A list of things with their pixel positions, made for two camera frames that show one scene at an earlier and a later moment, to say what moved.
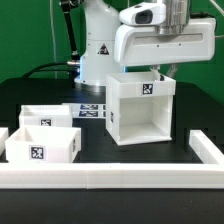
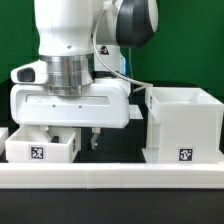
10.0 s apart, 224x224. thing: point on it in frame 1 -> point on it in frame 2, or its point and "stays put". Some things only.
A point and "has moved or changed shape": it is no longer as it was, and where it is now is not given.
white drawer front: x=43 y=144 stays put
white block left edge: x=4 y=134 stays put
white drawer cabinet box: x=139 y=107 has moved or changed shape
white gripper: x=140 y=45 -> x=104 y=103
